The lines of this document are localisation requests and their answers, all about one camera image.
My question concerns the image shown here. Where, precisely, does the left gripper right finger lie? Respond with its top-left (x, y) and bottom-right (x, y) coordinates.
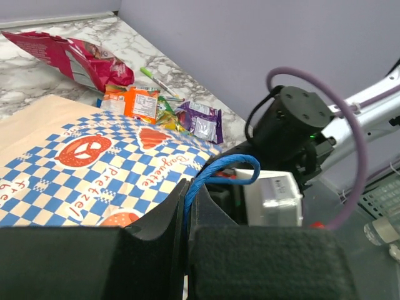
top-left (187, 184), bottom-right (237, 299)

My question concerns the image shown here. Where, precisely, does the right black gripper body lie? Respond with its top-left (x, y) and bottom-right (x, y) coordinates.
top-left (206, 184), bottom-right (248, 225)

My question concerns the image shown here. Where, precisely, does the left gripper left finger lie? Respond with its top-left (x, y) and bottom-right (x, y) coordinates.
top-left (126, 179), bottom-right (190, 299)

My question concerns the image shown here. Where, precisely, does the large purple snack bag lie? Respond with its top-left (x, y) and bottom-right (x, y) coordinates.
top-left (174, 101), bottom-right (224, 144)

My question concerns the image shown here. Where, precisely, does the blue checkered paper bag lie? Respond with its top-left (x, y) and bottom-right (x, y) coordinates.
top-left (0, 93), bottom-right (262, 228)

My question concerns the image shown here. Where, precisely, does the orange snack box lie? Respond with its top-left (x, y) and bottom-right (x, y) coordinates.
top-left (100, 84), bottom-right (160, 124)

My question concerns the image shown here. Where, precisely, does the red crisps bag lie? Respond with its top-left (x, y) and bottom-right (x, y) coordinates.
top-left (2, 31), bottom-right (134, 93)

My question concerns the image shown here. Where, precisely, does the blue m&m's packet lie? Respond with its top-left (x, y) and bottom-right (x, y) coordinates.
top-left (96, 98), bottom-right (103, 108)

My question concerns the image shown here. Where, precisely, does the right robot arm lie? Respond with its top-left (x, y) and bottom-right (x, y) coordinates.
top-left (209, 66), bottom-right (399, 229)

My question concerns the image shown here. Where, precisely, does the pink cap marker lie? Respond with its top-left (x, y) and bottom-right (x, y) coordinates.
top-left (162, 96), bottom-right (185, 102)

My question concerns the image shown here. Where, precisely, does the grey plastic basket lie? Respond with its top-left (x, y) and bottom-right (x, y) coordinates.
top-left (359, 176), bottom-right (399, 219)

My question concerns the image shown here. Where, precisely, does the clear plastic bottle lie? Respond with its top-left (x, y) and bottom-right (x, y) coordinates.
top-left (363, 217), bottom-right (399, 246)

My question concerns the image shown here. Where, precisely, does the green cap marker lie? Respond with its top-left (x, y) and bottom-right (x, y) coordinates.
top-left (140, 67), bottom-right (179, 98)

